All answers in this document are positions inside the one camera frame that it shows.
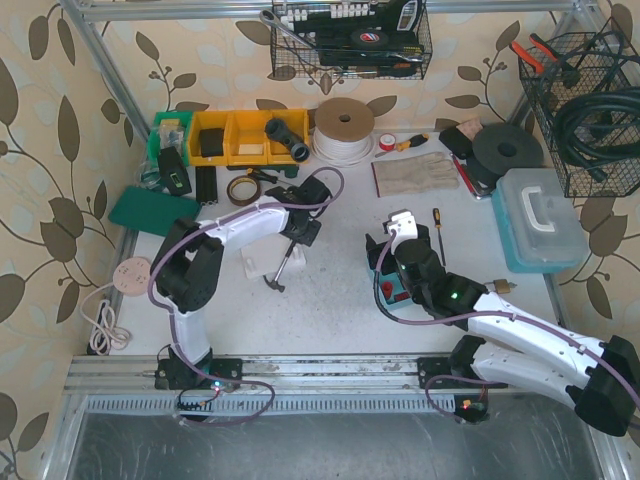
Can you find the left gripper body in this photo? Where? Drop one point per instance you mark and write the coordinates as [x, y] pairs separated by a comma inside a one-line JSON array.
[[304, 232]]

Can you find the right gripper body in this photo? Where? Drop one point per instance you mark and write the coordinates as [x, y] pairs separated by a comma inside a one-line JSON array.
[[379, 251]]

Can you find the teal plastic tray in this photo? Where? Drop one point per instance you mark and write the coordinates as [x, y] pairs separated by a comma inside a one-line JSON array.
[[389, 273]]

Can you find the claw hammer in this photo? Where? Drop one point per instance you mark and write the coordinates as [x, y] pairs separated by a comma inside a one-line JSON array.
[[273, 283]]

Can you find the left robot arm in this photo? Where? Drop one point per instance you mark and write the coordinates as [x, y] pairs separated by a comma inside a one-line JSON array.
[[185, 272]]

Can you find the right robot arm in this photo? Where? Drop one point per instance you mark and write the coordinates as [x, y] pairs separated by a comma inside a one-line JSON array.
[[502, 344]]

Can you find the white peg board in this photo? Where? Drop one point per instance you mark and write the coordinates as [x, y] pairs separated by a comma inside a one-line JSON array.
[[264, 256]]

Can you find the small black yellow screwdriver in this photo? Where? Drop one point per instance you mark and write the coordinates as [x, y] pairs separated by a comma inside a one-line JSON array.
[[438, 225]]

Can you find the brown tape roll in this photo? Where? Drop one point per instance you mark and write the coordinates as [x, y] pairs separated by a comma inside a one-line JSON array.
[[243, 190]]

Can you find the yellow bin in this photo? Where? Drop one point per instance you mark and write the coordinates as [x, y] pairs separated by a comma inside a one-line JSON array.
[[206, 140], [297, 121], [245, 140]]

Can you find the canvas work glove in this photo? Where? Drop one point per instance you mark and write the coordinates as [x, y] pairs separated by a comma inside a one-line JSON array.
[[415, 175]]

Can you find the grey pipe fitting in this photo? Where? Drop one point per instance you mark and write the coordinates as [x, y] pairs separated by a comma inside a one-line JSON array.
[[277, 130]]

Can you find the black ribbed block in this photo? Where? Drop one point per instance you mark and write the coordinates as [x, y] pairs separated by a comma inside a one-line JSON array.
[[206, 185]]

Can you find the red white tape roll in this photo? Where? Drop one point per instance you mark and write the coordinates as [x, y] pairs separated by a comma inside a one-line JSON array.
[[387, 142]]

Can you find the red utility knife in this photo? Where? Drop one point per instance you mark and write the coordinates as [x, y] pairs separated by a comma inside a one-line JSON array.
[[478, 190]]

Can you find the brass padlock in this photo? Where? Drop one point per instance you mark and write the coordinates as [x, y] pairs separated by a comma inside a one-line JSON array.
[[500, 286]]

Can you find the black sanding block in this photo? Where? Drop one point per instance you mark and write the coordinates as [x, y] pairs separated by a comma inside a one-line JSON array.
[[457, 142]]

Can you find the black green meter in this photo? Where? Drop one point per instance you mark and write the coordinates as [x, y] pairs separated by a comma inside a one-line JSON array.
[[173, 173]]

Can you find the green flat case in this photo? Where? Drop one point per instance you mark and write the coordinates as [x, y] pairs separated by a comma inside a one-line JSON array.
[[151, 212]]

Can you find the clear teal toolbox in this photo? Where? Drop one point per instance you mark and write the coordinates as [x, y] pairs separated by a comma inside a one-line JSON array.
[[538, 226]]

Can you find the black filament spool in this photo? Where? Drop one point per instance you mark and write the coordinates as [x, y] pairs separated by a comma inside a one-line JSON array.
[[497, 148]]

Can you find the green bin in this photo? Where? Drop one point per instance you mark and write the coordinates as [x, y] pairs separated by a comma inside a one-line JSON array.
[[169, 129]]

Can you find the sanding disc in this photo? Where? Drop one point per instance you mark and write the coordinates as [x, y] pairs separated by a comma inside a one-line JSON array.
[[131, 277]]

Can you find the white cable spool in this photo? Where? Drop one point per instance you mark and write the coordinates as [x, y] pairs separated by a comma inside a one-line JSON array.
[[343, 132]]

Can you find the wire basket with tools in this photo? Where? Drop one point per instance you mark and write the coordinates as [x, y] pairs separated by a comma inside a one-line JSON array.
[[330, 41]]

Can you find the wire basket with hoses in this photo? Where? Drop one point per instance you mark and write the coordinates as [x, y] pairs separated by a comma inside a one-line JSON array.
[[583, 88]]

